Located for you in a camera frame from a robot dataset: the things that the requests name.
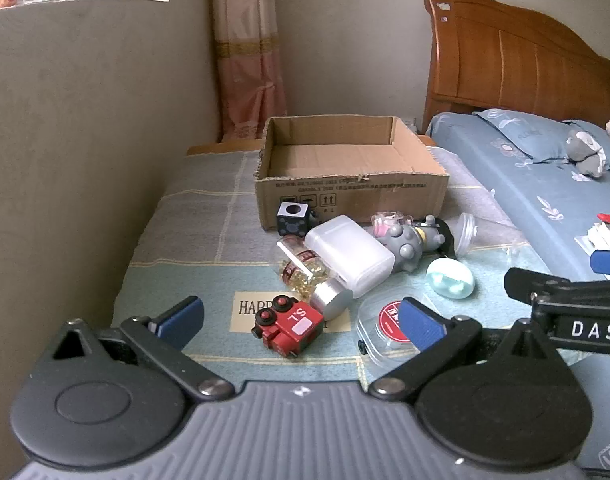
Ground blue floral bedsheet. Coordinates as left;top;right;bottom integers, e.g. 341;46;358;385
425;112;610;473

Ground grey plush toy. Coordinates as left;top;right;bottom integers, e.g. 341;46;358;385
565;130;608;181

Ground cardboard box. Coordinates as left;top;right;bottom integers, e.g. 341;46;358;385
254;115;450;231

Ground clear round container red label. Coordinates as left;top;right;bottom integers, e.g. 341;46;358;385
356;287;466;366

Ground capsule bottle with silver cap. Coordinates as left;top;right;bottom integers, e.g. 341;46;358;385
276;234;354;322

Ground clear plastic cup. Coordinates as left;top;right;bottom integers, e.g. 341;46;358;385
445;212;478;261

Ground wooden headboard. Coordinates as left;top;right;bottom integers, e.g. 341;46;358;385
422;0;610;133

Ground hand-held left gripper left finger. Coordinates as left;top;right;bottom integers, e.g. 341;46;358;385
40;296;236;403

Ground black cube with purple dots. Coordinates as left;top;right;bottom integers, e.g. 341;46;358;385
276;201;320;237

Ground pink patterned curtain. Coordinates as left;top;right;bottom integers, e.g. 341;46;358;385
207;0;288;142

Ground blue floral pillow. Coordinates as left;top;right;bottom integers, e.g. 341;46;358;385
472;108;610;167

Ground mint egg-shaped case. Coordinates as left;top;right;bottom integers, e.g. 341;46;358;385
426;257;476;301

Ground small clear pink container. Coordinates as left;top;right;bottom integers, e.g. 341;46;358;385
370;211;413;238

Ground white plastic box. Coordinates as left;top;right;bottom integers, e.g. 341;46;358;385
304;215;397;298

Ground white papers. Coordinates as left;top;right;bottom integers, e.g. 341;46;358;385
575;222;610;253

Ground grey toy figure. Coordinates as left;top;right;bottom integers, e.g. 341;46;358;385
382;215;456;275

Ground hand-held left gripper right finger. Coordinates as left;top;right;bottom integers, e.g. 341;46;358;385
367;297;560;403

